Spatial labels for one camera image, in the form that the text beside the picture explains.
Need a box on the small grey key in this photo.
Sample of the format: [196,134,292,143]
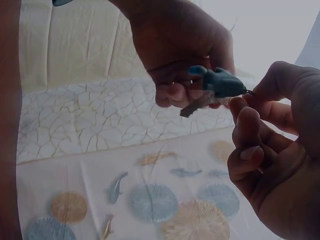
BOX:
[179,93,231,118]

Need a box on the person's right hand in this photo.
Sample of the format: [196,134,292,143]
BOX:
[226,61,320,240]

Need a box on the blue animal figure keychain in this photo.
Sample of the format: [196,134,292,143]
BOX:
[187,65,256,98]

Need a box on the person's left hand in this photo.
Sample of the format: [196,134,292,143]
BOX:
[109,0,237,110]

